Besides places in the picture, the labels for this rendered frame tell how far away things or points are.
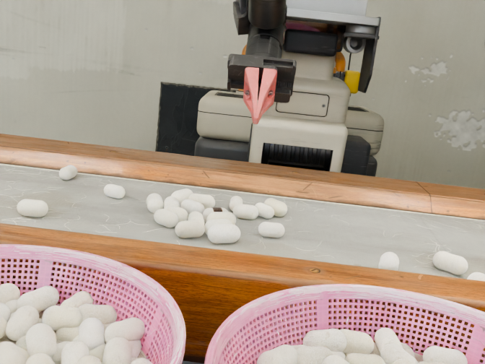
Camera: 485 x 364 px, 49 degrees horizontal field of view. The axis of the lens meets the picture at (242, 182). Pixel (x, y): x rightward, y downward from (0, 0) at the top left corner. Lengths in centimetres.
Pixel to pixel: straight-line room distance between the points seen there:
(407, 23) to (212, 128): 147
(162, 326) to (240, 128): 116
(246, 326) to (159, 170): 47
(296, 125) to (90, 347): 91
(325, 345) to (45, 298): 23
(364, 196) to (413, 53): 198
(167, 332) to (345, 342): 14
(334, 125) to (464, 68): 166
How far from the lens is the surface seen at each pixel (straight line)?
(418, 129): 281
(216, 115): 152
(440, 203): 86
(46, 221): 64
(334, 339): 43
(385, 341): 45
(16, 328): 43
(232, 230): 58
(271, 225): 62
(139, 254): 48
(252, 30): 87
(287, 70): 80
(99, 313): 44
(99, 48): 277
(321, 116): 128
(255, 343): 41
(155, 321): 41
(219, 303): 47
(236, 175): 82
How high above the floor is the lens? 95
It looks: 14 degrees down
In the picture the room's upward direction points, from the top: 6 degrees clockwise
